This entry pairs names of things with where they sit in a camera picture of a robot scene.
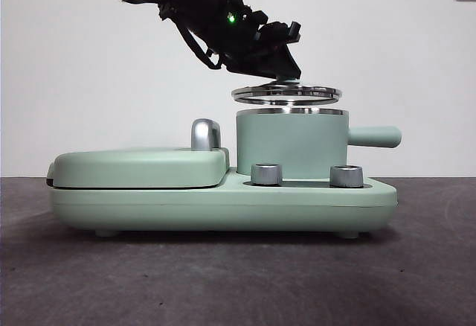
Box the silver control knob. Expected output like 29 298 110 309
329 164 364 188
251 162 284 185

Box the glass lid with green knob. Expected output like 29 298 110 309
231 76 342 106

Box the mint green pot with handle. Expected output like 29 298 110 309
236 108 403 177

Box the chrome griddle cover handle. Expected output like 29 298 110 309
190 118 224 152

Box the mint green breakfast machine base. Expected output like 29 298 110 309
49 167 399 238

